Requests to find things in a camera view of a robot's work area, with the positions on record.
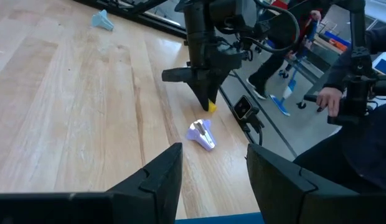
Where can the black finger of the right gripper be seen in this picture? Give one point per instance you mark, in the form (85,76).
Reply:
(200,84)
(222,73)

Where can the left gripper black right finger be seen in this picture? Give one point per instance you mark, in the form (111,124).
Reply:
(280,186)

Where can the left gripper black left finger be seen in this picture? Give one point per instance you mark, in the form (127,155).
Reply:
(149,193)

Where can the yellow mini stapler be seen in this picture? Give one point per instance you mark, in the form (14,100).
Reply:
(213,107)

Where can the purple staple remover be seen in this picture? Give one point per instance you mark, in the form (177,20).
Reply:
(202,137)

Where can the light blue staple remover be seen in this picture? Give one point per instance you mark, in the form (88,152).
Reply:
(102,21)

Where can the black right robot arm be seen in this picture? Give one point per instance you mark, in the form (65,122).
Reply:
(196,15)

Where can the person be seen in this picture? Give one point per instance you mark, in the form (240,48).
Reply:
(367,149)
(274,56)

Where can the blue white wheeled stand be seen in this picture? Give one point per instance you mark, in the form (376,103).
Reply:
(286,93)

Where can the blue plastic bin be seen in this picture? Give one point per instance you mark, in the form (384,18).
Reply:
(218,219)

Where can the small table-level camera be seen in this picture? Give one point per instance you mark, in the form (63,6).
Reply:
(242,108)

